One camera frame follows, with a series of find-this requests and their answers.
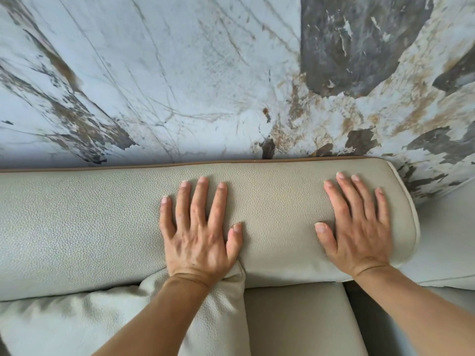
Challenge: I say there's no person's left hand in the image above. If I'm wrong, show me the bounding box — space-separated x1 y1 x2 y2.
159 177 244 288

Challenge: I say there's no beige leather throw pillow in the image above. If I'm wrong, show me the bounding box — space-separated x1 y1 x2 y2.
0 260 252 356

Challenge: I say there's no beige leather sofa seat cushion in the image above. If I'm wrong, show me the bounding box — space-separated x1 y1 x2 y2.
243 281 369 356

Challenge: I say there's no person's left forearm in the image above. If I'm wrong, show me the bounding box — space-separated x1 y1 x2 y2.
91 273 224 356

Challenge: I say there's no person's right hand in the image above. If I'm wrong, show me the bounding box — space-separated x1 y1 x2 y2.
314 172 392 278

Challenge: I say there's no person's right forearm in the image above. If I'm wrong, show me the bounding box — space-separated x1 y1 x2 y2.
351 264 475 356

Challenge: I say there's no beige leather sofa backrest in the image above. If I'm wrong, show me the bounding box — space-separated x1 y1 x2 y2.
0 157 422 303

